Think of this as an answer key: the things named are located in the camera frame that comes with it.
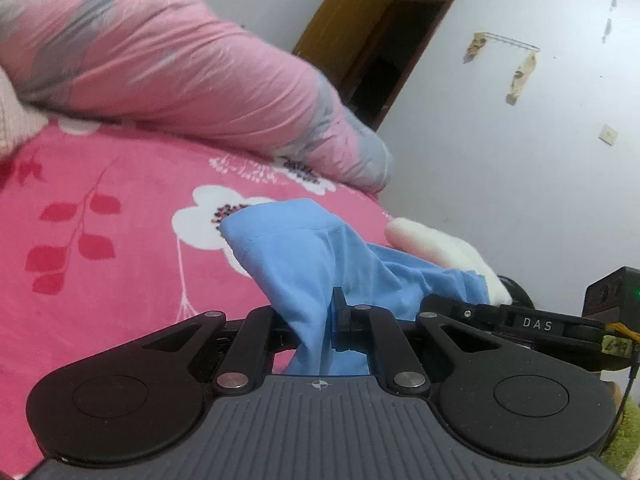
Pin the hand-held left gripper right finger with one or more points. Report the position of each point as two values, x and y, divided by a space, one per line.
335 327

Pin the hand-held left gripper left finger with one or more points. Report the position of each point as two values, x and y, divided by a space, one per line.
250 345

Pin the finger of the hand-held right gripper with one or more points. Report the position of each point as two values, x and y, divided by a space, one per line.
470 312

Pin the blue t-shirt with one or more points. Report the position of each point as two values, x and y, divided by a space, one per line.
310 260

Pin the black curved object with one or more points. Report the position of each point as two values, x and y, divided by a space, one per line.
520 292

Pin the white fluffy folded cloth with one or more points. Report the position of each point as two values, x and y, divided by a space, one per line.
440 245

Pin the pink floral bed sheet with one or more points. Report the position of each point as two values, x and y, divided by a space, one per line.
125 285

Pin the green floor mat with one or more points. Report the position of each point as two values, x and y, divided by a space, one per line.
627 450

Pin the long torn tape scrap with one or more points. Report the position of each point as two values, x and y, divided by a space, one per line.
522 77

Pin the small torn tape scrap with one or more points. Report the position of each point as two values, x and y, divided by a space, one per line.
475 45

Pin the pink grey quilt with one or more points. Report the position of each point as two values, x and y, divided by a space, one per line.
175 70

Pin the wooden door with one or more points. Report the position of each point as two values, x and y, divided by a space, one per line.
335 25

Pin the pale pink knitted sweater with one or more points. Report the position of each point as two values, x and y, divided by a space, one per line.
15 120

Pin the white wall socket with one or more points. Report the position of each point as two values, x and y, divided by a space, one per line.
608 135

